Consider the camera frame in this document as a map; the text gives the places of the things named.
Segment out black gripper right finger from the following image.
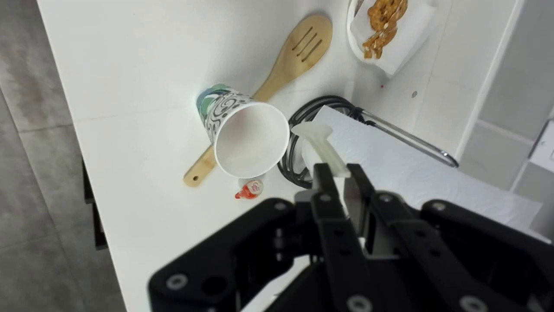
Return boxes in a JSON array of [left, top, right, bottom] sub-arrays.
[[345, 163, 554, 312]]

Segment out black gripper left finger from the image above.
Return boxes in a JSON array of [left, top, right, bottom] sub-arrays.
[[148, 161, 373, 312]]

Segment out patterned paper cup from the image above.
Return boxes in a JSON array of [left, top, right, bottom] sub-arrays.
[[196, 83, 291, 181]]

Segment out wooden slotted spoon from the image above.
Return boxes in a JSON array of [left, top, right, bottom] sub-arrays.
[[182, 12, 335, 189]]

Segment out small red white packet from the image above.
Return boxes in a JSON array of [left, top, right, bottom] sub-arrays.
[[234, 177, 267, 203]]

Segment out black metal whisk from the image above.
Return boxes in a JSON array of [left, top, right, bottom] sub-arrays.
[[276, 94, 461, 191]]

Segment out white food container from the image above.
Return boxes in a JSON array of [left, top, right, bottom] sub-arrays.
[[345, 0, 438, 80]]

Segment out brown lower cabinet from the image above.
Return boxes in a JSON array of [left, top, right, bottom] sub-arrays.
[[78, 155, 130, 312]]

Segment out orange snack pieces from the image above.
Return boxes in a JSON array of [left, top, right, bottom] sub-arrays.
[[360, 0, 411, 61]]

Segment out black cabinet handle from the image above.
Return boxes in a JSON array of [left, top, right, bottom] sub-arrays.
[[82, 161, 96, 205], [90, 201, 109, 252]]

